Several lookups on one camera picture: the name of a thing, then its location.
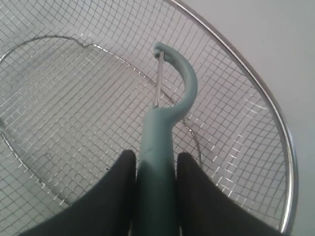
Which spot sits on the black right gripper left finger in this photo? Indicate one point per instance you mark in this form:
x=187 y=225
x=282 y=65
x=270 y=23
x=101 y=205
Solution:
x=106 y=210

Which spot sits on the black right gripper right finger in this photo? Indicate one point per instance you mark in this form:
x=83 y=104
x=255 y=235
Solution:
x=205 y=211

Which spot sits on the teal handled vegetable peeler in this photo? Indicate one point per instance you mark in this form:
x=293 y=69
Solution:
x=156 y=208

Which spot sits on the oval wire mesh basket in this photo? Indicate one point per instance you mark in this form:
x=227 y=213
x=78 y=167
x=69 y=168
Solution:
x=76 y=78

